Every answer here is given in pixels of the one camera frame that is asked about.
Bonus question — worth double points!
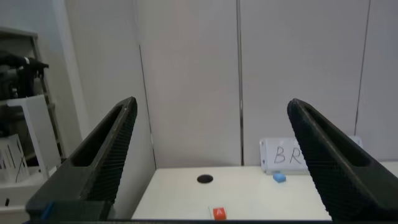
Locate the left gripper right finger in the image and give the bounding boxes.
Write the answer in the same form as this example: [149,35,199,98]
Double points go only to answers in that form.
[286,98,398,222]

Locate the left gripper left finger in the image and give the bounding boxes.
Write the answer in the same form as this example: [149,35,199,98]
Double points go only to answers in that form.
[25,96,138,222]

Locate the orange letter A block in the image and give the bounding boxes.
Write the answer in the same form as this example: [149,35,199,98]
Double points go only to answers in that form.
[212,206,228,222]

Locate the light blue letter block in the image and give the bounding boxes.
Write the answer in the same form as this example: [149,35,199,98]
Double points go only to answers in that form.
[272,172,287,184]

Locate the white BRAIN sign board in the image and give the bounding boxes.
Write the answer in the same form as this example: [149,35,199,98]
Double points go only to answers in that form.
[259,135,364,175]

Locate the white leaning board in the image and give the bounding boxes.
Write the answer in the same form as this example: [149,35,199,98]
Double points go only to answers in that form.
[5,94,62,180]

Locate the white shelf unit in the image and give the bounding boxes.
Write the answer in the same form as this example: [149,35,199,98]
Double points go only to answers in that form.
[0,167,63,224]

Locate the black round table grommet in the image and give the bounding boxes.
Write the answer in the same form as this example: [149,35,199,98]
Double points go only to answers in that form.
[196,174,215,184]

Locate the black equipment bundle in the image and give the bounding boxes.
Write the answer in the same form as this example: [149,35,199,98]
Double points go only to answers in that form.
[0,50,50,101]

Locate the grey metal rack frame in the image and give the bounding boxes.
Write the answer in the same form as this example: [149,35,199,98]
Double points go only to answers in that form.
[0,26,67,164]

